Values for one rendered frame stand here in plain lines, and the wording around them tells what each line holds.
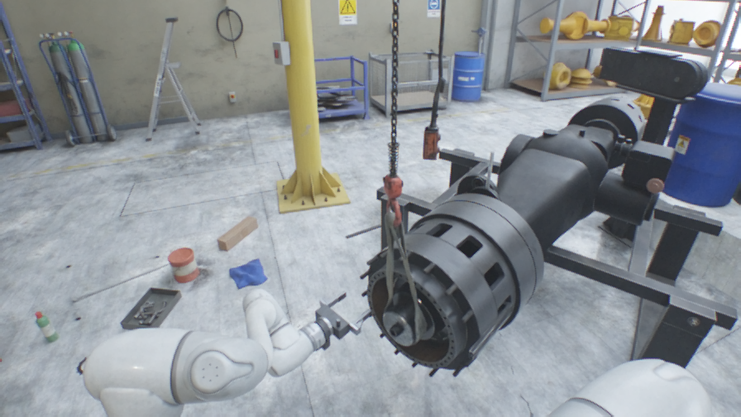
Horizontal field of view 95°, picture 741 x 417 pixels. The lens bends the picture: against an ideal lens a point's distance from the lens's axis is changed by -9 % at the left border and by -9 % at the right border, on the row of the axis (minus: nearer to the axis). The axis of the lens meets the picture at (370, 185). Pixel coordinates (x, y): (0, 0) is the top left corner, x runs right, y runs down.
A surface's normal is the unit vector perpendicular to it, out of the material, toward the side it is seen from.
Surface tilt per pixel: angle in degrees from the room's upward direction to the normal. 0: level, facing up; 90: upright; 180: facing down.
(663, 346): 90
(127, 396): 62
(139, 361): 30
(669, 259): 90
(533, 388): 0
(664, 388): 5
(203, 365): 45
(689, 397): 26
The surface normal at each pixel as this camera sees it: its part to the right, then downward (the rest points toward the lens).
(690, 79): -0.94, 0.17
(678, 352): -0.62, 0.37
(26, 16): 0.34, 0.43
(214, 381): 0.13, -0.42
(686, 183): -0.83, 0.27
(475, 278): 0.46, -0.49
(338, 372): -0.01, -0.89
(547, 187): -0.33, -0.63
